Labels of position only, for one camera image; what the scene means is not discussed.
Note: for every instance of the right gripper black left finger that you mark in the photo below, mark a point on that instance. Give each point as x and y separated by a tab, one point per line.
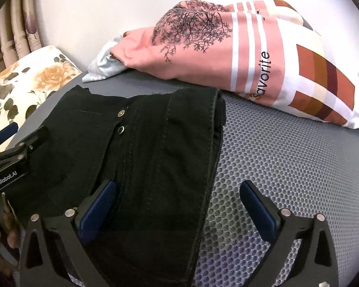
53	247

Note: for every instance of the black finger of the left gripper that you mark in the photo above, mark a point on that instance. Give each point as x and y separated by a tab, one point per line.
32	141
8	132

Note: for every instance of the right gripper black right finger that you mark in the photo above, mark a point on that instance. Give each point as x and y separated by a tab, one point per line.
315	263

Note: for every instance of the black denim pants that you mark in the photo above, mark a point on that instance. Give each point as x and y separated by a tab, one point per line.
161	151

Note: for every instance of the person's left hand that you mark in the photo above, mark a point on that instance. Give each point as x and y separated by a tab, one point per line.
13	232

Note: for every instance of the white floral orange pillow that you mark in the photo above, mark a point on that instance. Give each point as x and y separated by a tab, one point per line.
27	83

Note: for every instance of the grey mesh mattress pad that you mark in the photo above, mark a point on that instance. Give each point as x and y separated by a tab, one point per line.
309	166

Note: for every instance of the light blue white cloth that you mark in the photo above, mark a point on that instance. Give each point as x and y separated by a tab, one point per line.
104	65

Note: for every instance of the beige striped curtain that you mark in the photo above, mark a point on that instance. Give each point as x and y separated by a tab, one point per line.
19	33

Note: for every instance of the pink and plaid folded blanket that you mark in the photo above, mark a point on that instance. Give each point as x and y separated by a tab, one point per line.
263	51

